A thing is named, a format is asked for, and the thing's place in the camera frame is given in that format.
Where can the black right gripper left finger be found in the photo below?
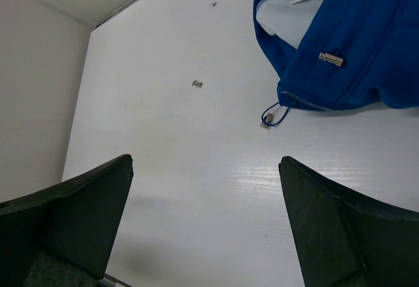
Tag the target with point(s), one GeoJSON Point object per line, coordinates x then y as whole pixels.
{"type": "Point", "coordinates": [63, 235]}

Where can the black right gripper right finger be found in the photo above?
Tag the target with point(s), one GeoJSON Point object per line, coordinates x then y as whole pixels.
{"type": "Point", "coordinates": [345, 238]}

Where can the blue zip jacket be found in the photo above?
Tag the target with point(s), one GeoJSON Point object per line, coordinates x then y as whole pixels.
{"type": "Point", "coordinates": [340, 55]}

